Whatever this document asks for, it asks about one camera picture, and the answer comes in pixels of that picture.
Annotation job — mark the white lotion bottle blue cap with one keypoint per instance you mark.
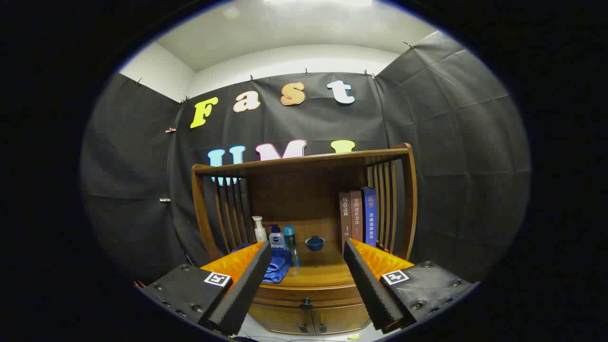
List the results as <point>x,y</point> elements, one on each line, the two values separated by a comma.
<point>277,241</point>

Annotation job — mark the white pump bottle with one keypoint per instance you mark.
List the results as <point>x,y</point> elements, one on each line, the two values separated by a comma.
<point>260,233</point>

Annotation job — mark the wooden cabinet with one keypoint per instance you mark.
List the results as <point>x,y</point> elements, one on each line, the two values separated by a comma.
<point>294,190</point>

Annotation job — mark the blue towel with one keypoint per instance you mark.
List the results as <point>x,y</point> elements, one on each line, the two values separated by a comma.
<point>280,266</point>

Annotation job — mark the blue book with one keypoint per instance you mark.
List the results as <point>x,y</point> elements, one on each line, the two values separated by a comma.
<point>370,218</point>

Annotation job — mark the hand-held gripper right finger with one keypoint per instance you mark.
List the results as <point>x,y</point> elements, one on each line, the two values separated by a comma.
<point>370,289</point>

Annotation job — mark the black backdrop cloth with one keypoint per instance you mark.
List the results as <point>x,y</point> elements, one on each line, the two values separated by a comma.
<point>451,142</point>

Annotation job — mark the reddish brown book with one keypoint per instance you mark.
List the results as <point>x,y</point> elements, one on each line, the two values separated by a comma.
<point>356,216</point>

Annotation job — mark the wooden cabinet door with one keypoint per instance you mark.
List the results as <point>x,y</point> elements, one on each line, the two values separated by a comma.
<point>342,317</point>
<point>275,318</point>

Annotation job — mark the wooden countertop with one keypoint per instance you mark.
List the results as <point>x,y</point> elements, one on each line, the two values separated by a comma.
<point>318,273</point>

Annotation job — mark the wooden drawer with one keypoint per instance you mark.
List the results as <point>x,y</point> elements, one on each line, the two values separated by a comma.
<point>285,297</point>

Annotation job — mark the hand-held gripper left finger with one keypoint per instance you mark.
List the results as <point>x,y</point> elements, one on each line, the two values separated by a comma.
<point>247,289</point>

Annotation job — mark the blue lidded tea cup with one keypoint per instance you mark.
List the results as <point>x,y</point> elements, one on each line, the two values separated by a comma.
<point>314,244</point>

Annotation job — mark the teal bottle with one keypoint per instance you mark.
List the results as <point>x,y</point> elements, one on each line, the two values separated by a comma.
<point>289,237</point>

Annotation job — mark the dark brown book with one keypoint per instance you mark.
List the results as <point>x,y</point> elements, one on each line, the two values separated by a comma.
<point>345,218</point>

